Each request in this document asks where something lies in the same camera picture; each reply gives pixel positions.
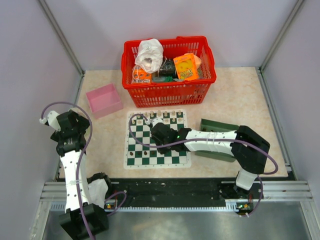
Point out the pink plastic box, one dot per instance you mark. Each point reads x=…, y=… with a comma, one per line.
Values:
x=104, y=101

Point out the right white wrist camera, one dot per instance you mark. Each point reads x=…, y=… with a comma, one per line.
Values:
x=154, y=121

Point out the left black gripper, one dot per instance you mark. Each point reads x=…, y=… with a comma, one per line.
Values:
x=71, y=122

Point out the red plastic shopping basket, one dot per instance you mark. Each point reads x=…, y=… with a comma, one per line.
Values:
x=146, y=95

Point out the green white chess board mat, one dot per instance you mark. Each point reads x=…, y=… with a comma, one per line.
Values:
x=136, y=127

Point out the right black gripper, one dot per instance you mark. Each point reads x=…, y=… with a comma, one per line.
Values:
x=157, y=132

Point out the green tray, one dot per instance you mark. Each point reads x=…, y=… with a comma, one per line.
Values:
x=216, y=126

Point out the orange snack box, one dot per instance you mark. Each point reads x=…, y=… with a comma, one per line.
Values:
x=187, y=66

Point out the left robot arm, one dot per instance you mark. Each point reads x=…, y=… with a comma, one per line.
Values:
x=85, y=201

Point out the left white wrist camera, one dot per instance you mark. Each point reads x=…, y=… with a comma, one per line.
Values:
x=50, y=119

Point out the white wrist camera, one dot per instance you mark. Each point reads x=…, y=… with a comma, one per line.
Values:
x=50, y=119
x=154, y=121

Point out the small orange patterned box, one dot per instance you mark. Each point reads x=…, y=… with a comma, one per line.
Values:
x=139, y=76

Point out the white crumpled plastic bag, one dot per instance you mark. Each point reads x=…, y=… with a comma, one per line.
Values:
x=150, y=55

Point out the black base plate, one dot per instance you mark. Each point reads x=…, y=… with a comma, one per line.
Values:
x=179, y=192

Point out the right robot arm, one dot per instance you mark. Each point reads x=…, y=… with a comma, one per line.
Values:
x=244, y=145

